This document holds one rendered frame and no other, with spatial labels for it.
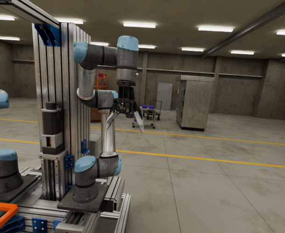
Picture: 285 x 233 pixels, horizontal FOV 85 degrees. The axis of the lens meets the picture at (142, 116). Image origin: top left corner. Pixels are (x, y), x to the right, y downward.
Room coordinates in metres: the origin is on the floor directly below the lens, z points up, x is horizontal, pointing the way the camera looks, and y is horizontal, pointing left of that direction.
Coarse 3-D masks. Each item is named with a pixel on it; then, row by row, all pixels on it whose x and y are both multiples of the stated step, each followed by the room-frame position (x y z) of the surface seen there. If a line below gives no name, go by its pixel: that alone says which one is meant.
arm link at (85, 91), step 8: (80, 48) 0.60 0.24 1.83; (88, 48) 0.61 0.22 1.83; (96, 48) 0.62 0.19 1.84; (80, 56) 0.60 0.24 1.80; (88, 56) 0.61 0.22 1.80; (96, 56) 0.62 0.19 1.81; (104, 56) 0.63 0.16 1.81; (80, 64) 0.65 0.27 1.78; (88, 64) 0.63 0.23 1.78; (96, 64) 0.65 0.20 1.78; (80, 72) 0.69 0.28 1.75; (88, 72) 0.68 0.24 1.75; (80, 80) 0.74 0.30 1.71; (88, 80) 0.73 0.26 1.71; (80, 88) 0.80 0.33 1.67; (88, 88) 0.78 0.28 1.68; (80, 96) 0.85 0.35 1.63; (88, 96) 0.85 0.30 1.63; (88, 104) 0.90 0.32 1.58
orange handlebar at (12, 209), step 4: (0, 204) 0.54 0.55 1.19; (4, 204) 0.54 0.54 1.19; (8, 204) 0.54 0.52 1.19; (12, 204) 0.54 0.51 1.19; (16, 204) 0.55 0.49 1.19; (0, 208) 0.53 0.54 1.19; (4, 208) 0.53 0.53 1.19; (8, 208) 0.53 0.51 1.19; (12, 208) 0.52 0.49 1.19; (16, 208) 0.53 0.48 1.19; (8, 212) 0.51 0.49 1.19; (12, 212) 0.51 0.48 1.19; (16, 212) 0.52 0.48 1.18; (4, 216) 0.49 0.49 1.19; (8, 216) 0.49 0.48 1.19; (0, 220) 0.47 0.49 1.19; (4, 220) 0.48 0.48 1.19; (0, 224) 0.46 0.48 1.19
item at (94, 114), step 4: (92, 108) 6.19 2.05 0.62; (96, 108) 6.24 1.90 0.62; (92, 112) 6.19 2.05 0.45; (96, 112) 6.24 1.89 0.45; (92, 116) 6.19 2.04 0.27; (96, 116) 6.25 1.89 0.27; (100, 116) 6.30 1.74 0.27; (92, 120) 6.20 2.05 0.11; (96, 120) 6.26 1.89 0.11; (100, 120) 6.41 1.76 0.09
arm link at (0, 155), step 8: (0, 152) 0.84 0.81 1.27; (8, 152) 0.85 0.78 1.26; (16, 152) 0.89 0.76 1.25; (0, 160) 0.80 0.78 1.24; (8, 160) 0.82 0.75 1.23; (16, 160) 0.86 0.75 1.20; (0, 168) 0.79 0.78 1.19; (8, 168) 0.82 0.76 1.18; (16, 168) 0.86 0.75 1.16; (0, 176) 0.79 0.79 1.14
